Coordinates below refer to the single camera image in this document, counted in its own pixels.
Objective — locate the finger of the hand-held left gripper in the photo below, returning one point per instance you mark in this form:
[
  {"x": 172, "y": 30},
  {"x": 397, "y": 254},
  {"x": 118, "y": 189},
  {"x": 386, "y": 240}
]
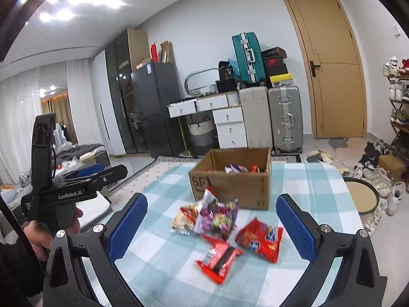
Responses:
[
  {"x": 111, "y": 174},
  {"x": 92, "y": 169}
]

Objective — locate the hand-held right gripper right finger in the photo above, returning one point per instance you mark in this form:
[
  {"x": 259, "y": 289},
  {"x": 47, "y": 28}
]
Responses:
[{"x": 295, "y": 228}]

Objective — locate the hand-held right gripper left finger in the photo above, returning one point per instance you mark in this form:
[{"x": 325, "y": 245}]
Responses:
[{"x": 127, "y": 230}]

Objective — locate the red chip bag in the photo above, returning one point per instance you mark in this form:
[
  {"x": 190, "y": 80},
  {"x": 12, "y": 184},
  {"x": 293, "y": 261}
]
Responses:
[{"x": 260, "y": 239}]

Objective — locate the white packet with red edges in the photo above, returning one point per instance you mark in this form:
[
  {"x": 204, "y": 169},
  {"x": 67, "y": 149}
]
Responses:
[{"x": 182, "y": 225}]

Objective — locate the large purple candy bag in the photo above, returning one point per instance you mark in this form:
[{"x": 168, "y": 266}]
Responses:
[{"x": 217, "y": 219}]

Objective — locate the red dark cookie packet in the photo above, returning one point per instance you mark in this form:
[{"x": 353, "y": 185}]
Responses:
[{"x": 220, "y": 259}]

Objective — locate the person's left forearm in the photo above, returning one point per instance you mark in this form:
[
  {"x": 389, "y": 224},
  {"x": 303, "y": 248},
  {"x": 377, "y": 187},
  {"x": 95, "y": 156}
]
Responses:
[{"x": 16, "y": 275}]

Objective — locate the person's left hand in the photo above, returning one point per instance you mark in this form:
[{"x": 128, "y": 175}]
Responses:
[{"x": 40, "y": 238}]

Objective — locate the grey sofa with clothes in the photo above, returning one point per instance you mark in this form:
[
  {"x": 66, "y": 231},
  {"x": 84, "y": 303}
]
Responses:
[{"x": 89, "y": 150}]

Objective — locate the beige dotted rug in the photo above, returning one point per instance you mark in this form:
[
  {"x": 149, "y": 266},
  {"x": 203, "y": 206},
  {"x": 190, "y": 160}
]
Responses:
[{"x": 140, "y": 176}]

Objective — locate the hanging clothes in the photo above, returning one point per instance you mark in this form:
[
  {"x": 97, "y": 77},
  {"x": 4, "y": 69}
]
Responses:
[{"x": 60, "y": 132}]

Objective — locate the brown curtain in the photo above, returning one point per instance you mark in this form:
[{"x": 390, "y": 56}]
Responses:
[{"x": 64, "y": 112}]

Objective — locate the white wardrobe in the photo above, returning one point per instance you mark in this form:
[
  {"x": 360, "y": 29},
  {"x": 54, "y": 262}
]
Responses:
[{"x": 102, "y": 102}]

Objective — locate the beige slipper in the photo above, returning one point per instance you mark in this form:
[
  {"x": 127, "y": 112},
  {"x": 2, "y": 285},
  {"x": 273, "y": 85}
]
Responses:
[
  {"x": 324, "y": 154},
  {"x": 313, "y": 158}
]

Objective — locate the round beige stool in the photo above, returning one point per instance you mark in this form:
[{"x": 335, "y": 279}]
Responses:
[{"x": 361, "y": 195}]

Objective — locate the dark glass cabinet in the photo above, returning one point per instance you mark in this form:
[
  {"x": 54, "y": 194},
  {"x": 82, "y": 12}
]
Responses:
[{"x": 118, "y": 86}]

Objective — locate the black refrigerator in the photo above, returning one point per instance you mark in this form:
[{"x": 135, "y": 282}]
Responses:
[{"x": 153, "y": 96}]

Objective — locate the beige fuzzy rug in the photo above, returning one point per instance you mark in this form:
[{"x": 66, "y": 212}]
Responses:
[{"x": 348, "y": 156}]

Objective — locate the white curtain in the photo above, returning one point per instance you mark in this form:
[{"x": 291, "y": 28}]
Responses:
[{"x": 19, "y": 118}]

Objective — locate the grey floor mat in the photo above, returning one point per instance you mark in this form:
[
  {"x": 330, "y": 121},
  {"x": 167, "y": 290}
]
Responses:
[{"x": 338, "y": 142}]

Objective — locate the pile of white sneakers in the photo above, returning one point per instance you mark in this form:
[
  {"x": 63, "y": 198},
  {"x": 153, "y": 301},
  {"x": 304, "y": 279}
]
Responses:
[{"x": 380, "y": 179}]

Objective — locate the woven laundry basket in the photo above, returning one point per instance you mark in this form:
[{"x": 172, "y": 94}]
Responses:
[{"x": 201, "y": 131}]

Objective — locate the silver suitcase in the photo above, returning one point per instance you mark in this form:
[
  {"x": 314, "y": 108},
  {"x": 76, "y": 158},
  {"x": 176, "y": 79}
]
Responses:
[{"x": 284, "y": 115}]

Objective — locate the small cardboard box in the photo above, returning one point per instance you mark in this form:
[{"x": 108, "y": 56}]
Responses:
[{"x": 391, "y": 166}]

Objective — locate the beige suitcase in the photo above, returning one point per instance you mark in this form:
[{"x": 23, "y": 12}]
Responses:
[{"x": 255, "y": 115}]

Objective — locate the white desk with drawers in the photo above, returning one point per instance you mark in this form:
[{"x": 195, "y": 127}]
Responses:
[{"x": 228, "y": 116}]

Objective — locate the tall cardboard piece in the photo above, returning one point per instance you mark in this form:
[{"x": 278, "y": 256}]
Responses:
[{"x": 166, "y": 52}]

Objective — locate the wooden shoe rack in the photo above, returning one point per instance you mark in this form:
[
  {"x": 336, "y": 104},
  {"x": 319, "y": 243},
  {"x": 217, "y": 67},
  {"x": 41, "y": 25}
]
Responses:
[{"x": 397, "y": 128}]

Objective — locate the black storage bin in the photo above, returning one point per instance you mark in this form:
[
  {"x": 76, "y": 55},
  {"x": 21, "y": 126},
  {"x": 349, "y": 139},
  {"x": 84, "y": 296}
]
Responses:
[{"x": 227, "y": 86}]

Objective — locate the wooden door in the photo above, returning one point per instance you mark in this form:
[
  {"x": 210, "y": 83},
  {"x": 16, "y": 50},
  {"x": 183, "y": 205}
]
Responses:
[{"x": 338, "y": 86}]

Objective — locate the black printed box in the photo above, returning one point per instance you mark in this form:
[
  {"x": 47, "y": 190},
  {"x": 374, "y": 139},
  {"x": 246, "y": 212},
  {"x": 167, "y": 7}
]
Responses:
[{"x": 226, "y": 71}]

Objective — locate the blue plastic bag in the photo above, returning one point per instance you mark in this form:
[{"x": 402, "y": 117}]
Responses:
[{"x": 234, "y": 67}]

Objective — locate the ceiling spotlights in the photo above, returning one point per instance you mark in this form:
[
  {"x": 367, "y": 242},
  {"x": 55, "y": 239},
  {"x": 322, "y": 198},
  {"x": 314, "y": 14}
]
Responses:
[{"x": 73, "y": 0}]

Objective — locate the black shoe box red stripe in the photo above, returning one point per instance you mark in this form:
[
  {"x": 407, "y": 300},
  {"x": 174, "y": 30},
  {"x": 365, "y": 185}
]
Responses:
[{"x": 273, "y": 52}]

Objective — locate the teal suitcase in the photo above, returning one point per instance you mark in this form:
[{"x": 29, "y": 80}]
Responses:
[{"x": 247, "y": 54}]

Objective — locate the curved metal tube frame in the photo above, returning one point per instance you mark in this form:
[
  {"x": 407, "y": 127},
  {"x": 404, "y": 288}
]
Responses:
[{"x": 187, "y": 84}]

